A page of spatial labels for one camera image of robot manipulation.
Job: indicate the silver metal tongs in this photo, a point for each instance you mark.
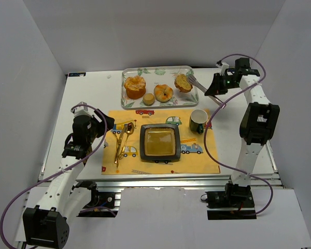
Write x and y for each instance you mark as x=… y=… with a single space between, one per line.
x=193 y=81

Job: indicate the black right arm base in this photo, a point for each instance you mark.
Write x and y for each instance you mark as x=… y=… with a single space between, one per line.
x=234 y=203

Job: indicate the gold knife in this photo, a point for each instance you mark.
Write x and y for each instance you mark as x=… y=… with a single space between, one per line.
x=127 y=128

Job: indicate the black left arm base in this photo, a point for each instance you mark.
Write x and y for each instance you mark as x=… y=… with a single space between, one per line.
x=102 y=203

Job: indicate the black square plate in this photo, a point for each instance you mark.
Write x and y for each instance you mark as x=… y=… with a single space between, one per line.
x=159 y=142

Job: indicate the large orange bundt cake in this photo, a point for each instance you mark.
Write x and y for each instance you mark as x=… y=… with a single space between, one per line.
x=135 y=87

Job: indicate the sliced bread piece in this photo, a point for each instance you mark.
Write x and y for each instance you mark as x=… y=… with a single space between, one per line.
x=182 y=84

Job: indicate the twisted orange-white bread roll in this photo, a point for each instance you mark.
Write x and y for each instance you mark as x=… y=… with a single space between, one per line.
x=163 y=93

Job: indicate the blue label sticker left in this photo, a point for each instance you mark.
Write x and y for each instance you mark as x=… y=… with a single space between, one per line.
x=77 y=74

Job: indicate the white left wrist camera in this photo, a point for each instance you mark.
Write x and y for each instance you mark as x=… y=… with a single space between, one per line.
x=81 y=110

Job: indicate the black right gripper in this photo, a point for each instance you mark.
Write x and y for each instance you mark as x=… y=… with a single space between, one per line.
x=215 y=84

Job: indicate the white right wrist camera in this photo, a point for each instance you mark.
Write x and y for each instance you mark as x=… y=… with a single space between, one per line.
x=223 y=66

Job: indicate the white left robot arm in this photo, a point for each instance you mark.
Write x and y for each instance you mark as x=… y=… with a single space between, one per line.
x=47 y=223

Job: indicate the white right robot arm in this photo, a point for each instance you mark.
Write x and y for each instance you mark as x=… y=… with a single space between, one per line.
x=258 y=123

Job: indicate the white leaf-pattern tray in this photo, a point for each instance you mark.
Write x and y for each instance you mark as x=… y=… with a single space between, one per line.
x=159 y=76

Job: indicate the yellow vehicle-print placemat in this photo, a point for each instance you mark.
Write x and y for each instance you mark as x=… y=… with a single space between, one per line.
x=194 y=158

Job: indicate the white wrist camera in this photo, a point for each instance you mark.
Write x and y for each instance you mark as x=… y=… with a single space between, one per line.
x=81 y=110
x=223 y=66

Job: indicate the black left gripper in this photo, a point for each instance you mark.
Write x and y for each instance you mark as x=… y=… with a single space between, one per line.
x=103 y=123

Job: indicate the gold fork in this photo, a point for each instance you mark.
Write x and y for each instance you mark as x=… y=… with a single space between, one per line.
x=118 y=146

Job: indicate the gold spoon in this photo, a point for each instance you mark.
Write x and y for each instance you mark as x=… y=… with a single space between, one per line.
x=128 y=133

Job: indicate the dark green mug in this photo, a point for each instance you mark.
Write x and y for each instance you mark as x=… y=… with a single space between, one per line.
x=198 y=118

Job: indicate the small round bun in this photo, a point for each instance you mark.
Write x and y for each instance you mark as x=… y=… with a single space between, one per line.
x=148 y=99

